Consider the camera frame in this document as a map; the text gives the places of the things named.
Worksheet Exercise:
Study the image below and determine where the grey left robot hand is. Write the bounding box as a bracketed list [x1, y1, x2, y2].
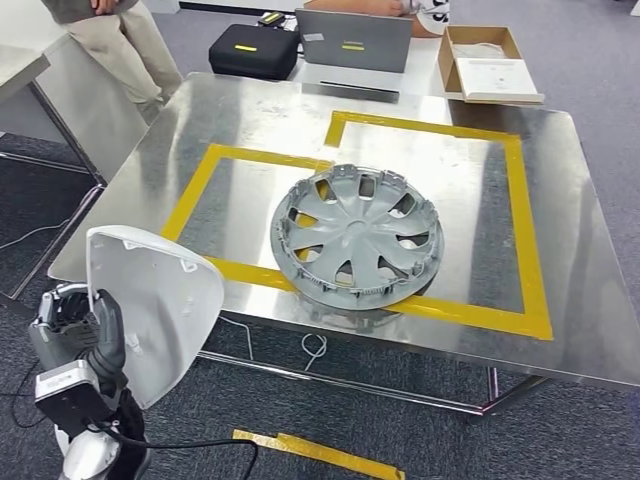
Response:
[29, 284, 128, 393]

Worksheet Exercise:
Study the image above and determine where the white plastic cover part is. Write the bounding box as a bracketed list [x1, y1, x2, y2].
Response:
[85, 225, 225, 411]

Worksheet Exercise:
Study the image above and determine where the steel workbench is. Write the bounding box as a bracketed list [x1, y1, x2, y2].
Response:
[47, 71, 640, 423]

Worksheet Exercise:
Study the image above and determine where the person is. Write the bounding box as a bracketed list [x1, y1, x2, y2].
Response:
[303, 0, 451, 39]
[41, 0, 184, 125]

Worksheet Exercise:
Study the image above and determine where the black zip case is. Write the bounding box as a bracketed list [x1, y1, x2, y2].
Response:
[208, 24, 301, 82]

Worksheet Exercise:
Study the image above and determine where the yellow tape strip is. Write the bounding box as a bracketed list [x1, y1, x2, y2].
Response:
[232, 429, 406, 480]

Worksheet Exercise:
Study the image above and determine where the grey laptop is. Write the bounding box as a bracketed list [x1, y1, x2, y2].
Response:
[294, 7, 414, 104]

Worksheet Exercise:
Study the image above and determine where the grey plastic hubcap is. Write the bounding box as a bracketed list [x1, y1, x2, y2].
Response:
[269, 163, 446, 313]

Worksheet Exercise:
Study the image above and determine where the brown cardboard box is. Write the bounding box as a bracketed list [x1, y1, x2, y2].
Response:
[437, 25, 524, 101]

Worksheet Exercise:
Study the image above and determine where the white flat box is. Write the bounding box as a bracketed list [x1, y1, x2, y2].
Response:
[457, 57, 546, 105]

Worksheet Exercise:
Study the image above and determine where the yellow tape outline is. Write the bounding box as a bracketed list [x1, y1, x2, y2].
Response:
[161, 110, 555, 342]

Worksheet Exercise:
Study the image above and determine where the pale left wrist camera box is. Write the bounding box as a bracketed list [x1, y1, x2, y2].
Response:
[33, 360, 120, 440]

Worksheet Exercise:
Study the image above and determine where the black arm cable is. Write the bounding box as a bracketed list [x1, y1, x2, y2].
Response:
[92, 423, 260, 480]

